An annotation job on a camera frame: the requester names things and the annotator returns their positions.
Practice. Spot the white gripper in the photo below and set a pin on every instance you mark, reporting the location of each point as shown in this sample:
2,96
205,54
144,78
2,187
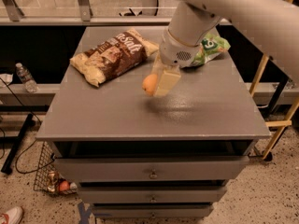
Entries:
175,52

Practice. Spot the orange fruit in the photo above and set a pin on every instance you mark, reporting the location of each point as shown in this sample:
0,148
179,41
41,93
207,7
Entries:
149,84

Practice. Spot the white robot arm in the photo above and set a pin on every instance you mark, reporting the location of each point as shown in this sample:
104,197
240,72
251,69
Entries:
270,25

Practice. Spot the brown sea salt chip bag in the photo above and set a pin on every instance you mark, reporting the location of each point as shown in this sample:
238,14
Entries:
113,57

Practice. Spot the green snack bag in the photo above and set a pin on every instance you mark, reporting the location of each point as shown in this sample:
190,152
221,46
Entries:
210,47

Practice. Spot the grey drawer cabinet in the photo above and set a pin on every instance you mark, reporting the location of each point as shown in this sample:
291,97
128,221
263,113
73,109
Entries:
209,113

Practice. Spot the top grey drawer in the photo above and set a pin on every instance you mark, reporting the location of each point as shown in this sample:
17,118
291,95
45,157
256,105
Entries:
161,169

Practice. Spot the grey drawer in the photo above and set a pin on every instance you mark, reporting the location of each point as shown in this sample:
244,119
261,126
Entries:
151,194
148,211
161,169

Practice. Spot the bottom grey drawer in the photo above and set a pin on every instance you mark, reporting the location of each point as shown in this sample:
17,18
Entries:
148,211

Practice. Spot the clear plastic water bottle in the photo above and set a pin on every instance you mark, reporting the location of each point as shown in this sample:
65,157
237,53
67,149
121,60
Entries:
26,78

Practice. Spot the middle grey drawer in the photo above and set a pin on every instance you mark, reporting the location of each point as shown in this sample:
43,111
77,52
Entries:
151,194

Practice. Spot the orange ball in basket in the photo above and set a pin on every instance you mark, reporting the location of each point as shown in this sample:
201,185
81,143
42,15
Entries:
64,186

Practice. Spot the black metal stand leg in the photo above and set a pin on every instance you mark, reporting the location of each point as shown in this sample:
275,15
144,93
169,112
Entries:
16,143

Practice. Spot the white and red shoe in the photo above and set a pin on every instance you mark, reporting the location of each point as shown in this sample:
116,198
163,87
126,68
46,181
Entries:
12,216

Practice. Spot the black wire basket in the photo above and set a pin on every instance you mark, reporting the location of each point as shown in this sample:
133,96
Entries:
47,177

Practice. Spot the metal railing frame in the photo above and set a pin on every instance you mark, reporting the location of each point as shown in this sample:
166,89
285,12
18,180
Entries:
85,12

